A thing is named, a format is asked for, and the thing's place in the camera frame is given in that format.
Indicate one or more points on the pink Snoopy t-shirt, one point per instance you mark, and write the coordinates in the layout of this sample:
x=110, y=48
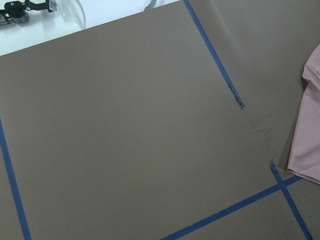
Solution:
x=304, y=158

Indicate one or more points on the clear plastic sheet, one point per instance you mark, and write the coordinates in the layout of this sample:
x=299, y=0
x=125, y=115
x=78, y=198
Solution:
x=71, y=10

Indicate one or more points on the black selfie stick tripod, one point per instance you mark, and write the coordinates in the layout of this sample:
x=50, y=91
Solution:
x=16, y=12

